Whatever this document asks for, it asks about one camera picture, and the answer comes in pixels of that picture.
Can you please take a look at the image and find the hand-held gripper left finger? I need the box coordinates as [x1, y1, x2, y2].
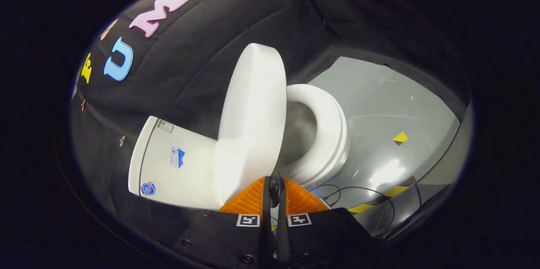
[160, 176, 275, 269]

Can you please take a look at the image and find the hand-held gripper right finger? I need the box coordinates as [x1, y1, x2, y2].
[275, 173, 382, 269]

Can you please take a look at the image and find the white toilet bowl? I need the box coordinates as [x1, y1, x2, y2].
[281, 132, 351, 187]

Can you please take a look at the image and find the white toilet tank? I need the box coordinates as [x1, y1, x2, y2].
[128, 116, 225, 211]

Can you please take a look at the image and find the white toilet seat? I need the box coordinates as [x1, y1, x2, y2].
[283, 83, 349, 177]

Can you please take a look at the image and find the black backdrop cloth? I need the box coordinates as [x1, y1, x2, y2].
[70, 0, 469, 261]

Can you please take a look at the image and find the thin black cable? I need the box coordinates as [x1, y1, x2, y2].
[310, 184, 396, 236]

